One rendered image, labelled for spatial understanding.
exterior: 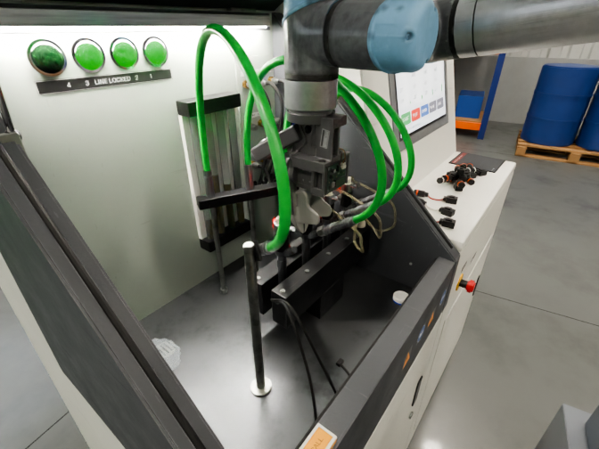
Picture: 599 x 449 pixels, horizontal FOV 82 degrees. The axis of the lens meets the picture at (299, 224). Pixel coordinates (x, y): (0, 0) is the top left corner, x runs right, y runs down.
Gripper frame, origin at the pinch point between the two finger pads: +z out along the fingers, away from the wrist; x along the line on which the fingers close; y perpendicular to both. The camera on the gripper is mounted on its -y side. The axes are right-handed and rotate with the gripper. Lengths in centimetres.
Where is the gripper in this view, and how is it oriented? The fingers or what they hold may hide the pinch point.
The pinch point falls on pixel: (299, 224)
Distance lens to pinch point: 61.6
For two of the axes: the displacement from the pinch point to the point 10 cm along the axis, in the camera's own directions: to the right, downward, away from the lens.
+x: 6.1, -3.9, 6.9
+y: 7.9, 3.0, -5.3
